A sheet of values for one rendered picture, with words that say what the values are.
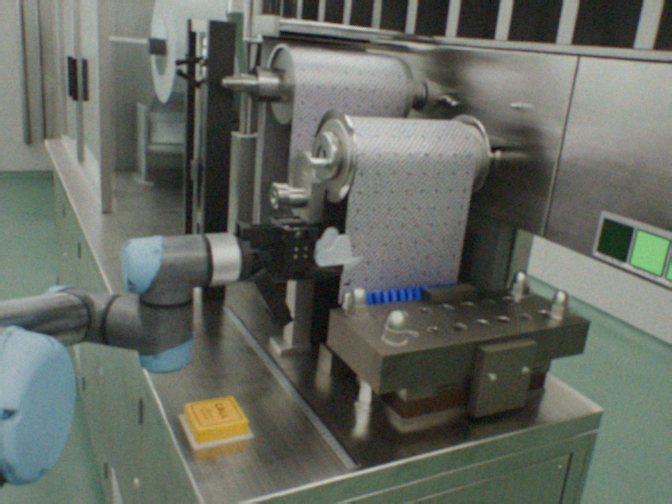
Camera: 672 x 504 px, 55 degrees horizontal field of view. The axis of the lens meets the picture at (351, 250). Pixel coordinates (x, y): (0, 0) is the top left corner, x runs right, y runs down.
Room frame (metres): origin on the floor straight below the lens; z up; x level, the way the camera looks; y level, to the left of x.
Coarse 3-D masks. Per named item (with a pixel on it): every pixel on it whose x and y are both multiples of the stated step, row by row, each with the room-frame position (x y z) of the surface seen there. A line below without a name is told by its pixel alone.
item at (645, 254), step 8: (640, 232) 0.89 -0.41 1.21; (640, 240) 0.88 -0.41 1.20; (648, 240) 0.87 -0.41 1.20; (656, 240) 0.86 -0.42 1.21; (664, 240) 0.85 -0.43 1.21; (640, 248) 0.88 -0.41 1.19; (648, 248) 0.87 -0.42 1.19; (656, 248) 0.86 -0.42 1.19; (664, 248) 0.85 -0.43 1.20; (632, 256) 0.89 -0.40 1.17; (640, 256) 0.88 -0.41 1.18; (648, 256) 0.87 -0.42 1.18; (656, 256) 0.86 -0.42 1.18; (664, 256) 0.85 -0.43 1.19; (640, 264) 0.88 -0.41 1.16; (648, 264) 0.86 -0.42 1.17; (656, 264) 0.85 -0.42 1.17; (656, 272) 0.85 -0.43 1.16
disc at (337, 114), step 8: (328, 112) 1.04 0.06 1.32; (336, 112) 1.02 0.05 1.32; (328, 120) 1.04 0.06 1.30; (344, 120) 0.99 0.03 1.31; (320, 128) 1.06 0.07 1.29; (344, 128) 0.99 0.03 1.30; (352, 128) 0.97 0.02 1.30; (352, 136) 0.97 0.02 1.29; (352, 144) 0.96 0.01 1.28; (352, 152) 0.96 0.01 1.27; (352, 160) 0.96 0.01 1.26; (352, 168) 0.96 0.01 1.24; (352, 176) 0.96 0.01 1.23; (344, 184) 0.97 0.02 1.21; (352, 184) 0.96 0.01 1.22; (328, 192) 1.02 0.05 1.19; (336, 192) 1.00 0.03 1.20; (344, 192) 0.97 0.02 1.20; (328, 200) 1.02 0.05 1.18; (336, 200) 0.99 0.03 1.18
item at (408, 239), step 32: (416, 192) 1.03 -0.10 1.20; (448, 192) 1.06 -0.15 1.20; (352, 224) 0.97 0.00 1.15; (384, 224) 1.00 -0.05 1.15; (416, 224) 1.03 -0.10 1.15; (448, 224) 1.06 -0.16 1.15; (352, 256) 0.97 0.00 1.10; (384, 256) 1.00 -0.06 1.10; (416, 256) 1.03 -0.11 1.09; (448, 256) 1.07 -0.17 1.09; (352, 288) 0.98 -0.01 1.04; (384, 288) 1.01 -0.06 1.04
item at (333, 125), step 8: (336, 120) 1.01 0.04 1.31; (328, 128) 1.03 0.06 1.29; (336, 128) 1.01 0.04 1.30; (344, 136) 0.98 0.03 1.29; (344, 144) 0.98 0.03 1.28; (344, 152) 0.98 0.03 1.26; (480, 152) 1.10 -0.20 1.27; (344, 160) 0.98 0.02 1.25; (480, 160) 1.09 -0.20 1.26; (344, 168) 0.97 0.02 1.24; (344, 176) 0.97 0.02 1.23; (328, 184) 1.02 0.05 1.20; (336, 184) 0.99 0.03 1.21
